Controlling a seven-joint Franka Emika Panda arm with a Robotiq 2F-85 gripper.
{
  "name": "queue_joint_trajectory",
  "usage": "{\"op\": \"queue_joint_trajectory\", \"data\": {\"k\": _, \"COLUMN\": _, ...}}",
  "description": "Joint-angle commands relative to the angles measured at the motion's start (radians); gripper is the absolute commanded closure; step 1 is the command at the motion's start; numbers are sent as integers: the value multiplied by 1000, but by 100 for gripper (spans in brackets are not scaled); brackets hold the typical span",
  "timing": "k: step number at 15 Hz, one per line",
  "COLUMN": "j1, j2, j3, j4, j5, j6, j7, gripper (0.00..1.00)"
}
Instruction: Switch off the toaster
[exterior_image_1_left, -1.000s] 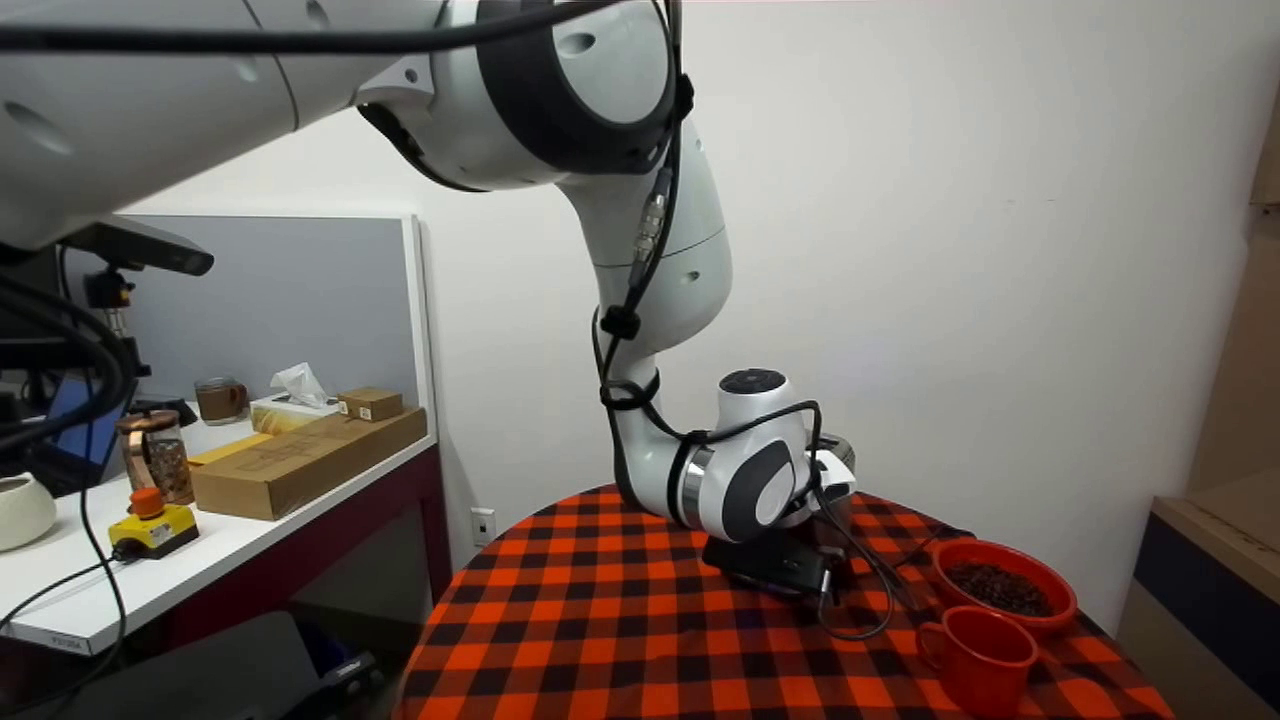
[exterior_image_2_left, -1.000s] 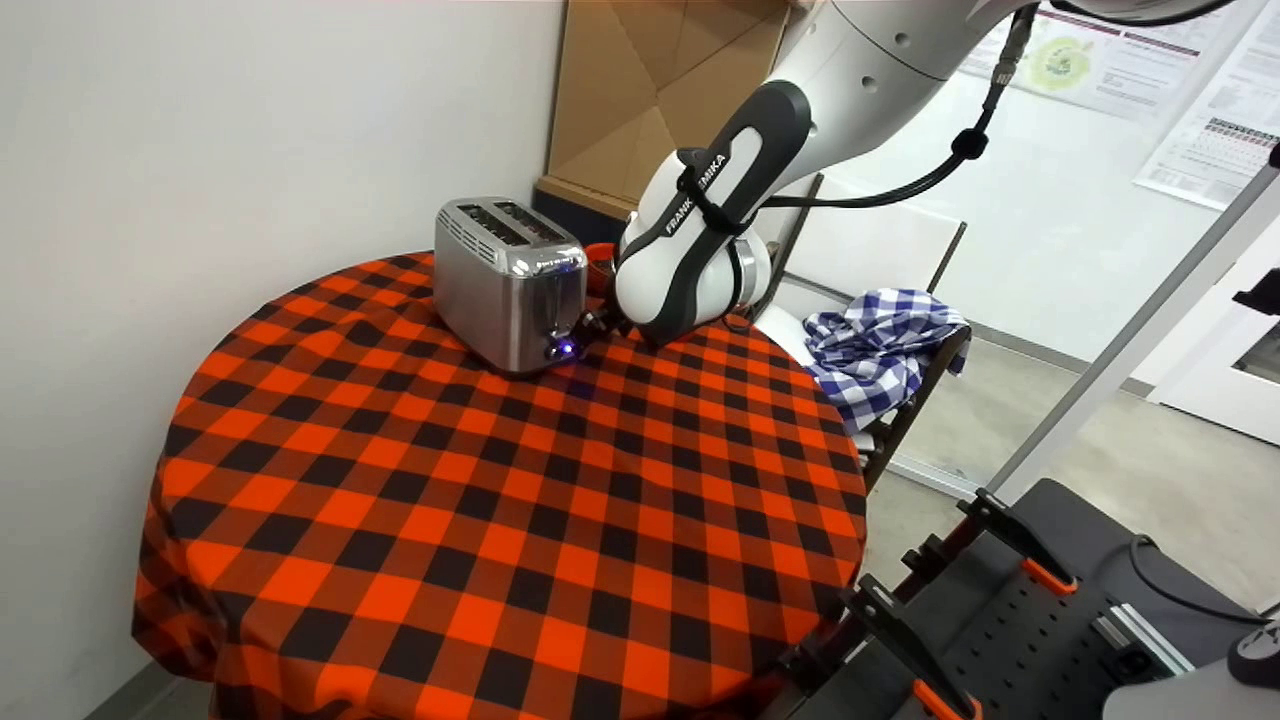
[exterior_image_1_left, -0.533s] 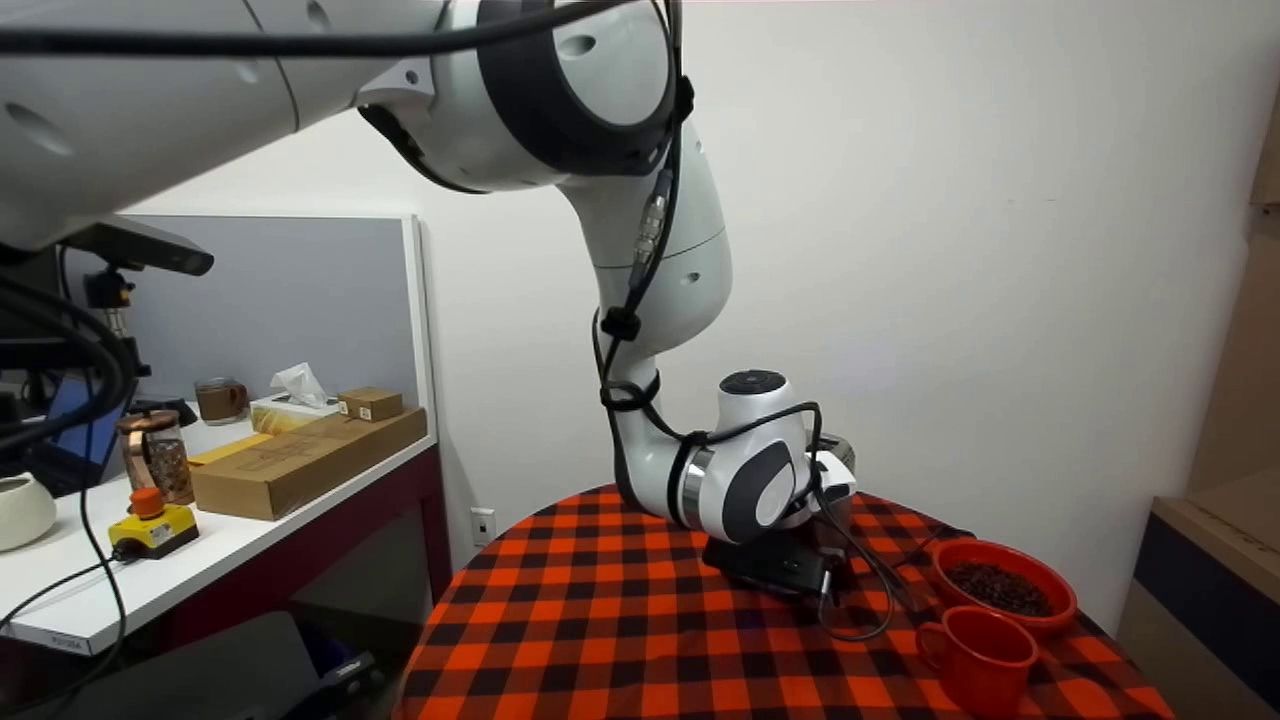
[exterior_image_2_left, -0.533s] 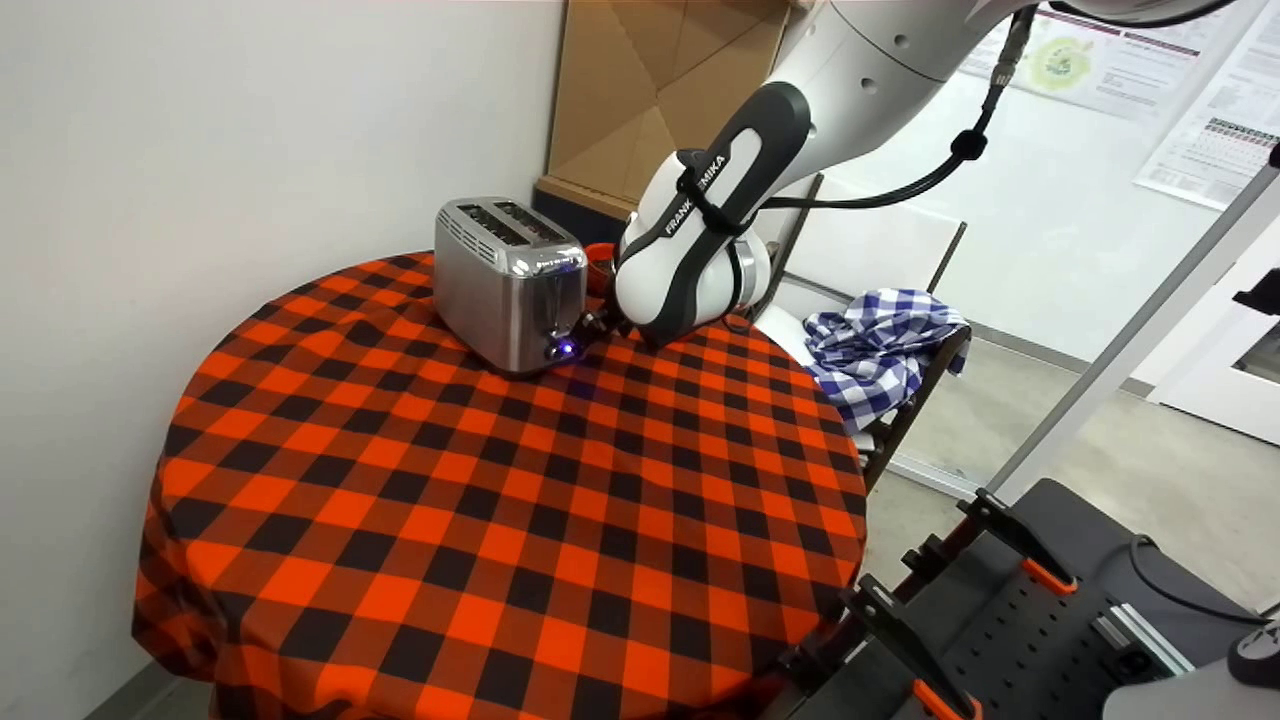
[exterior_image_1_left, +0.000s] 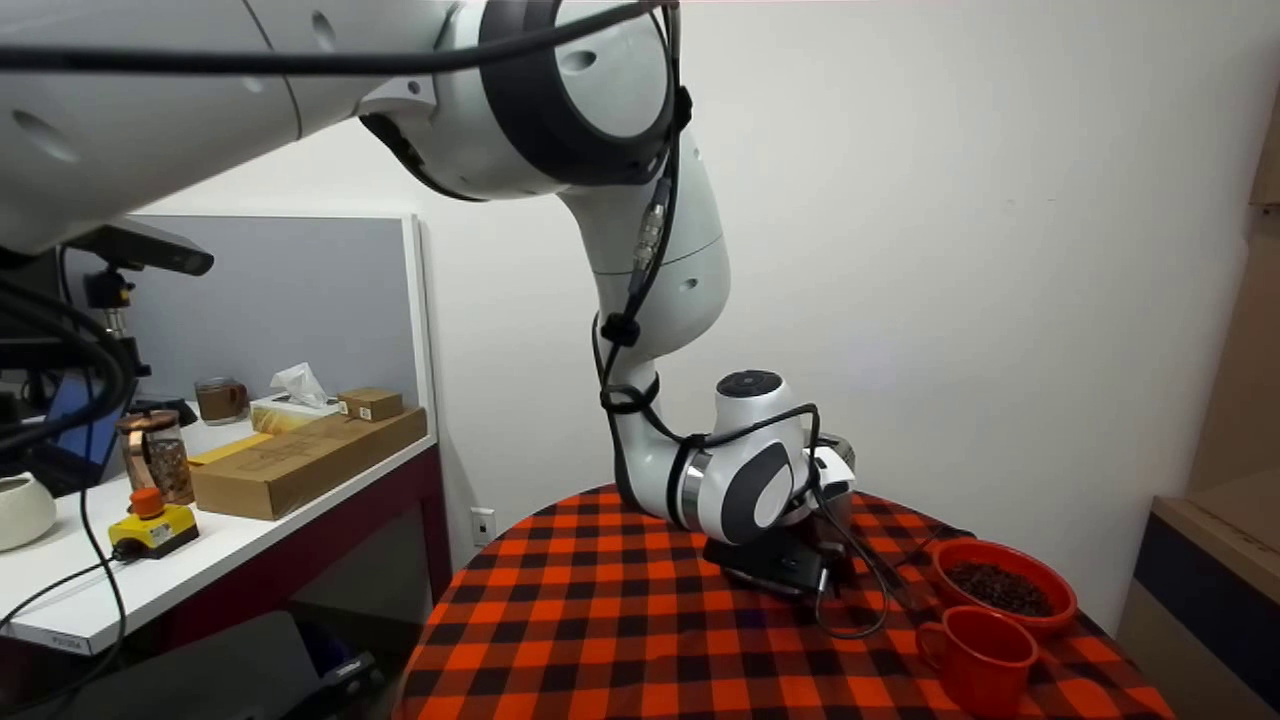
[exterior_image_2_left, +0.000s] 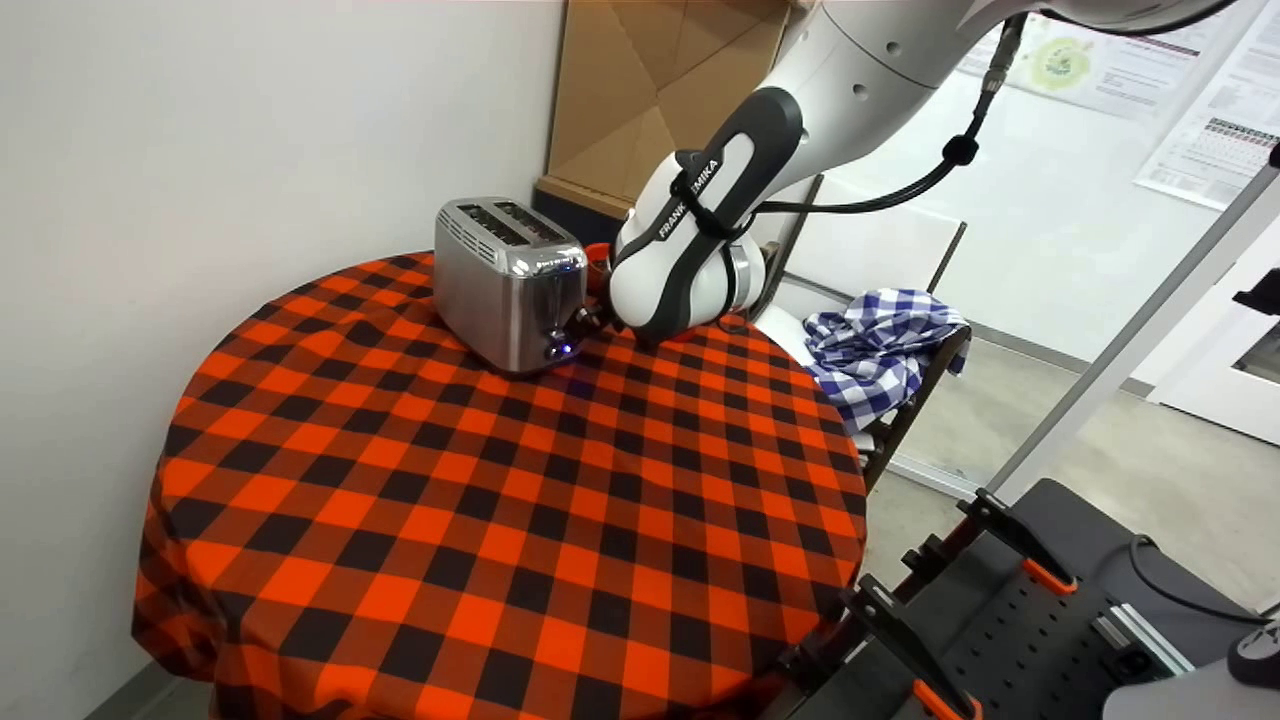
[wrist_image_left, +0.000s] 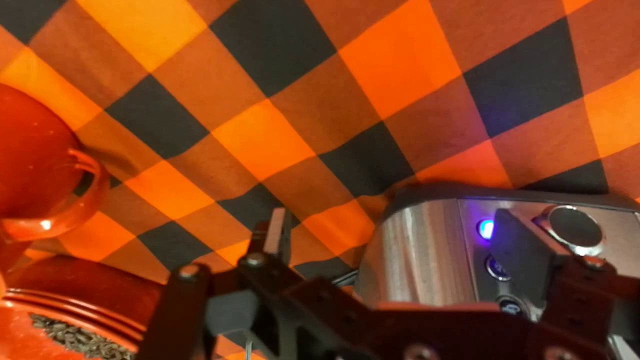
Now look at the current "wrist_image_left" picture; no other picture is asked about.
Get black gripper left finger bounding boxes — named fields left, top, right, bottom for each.
left=261, top=206, right=297, bottom=269

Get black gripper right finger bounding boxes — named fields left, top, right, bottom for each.
left=491, top=206, right=570, bottom=307

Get stainless steel toaster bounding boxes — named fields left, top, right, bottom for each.
left=351, top=184, right=640, bottom=360

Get orange black checkered tablecloth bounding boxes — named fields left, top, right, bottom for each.
left=0, top=0, right=640, bottom=360

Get red bowl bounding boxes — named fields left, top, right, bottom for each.
left=0, top=254, right=166, bottom=360

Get dark coffee beans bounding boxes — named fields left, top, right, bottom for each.
left=28, top=313, right=139, bottom=360

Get red mug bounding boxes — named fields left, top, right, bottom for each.
left=0, top=83, right=113, bottom=272

